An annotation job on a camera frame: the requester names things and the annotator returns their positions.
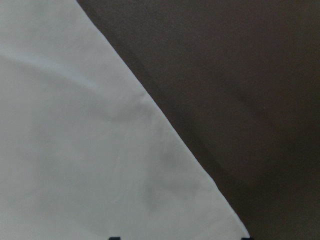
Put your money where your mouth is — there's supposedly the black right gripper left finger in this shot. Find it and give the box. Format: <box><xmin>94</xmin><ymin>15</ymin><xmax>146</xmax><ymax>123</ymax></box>
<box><xmin>108</xmin><ymin>236</ymin><xmax>121</xmax><ymax>240</ymax></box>

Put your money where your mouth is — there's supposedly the cream long-sleeve cat shirt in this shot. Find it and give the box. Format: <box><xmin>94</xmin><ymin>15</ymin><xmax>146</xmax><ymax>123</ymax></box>
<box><xmin>0</xmin><ymin>0</ymin><xmax>249</xmax><ymax>240</ymax></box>

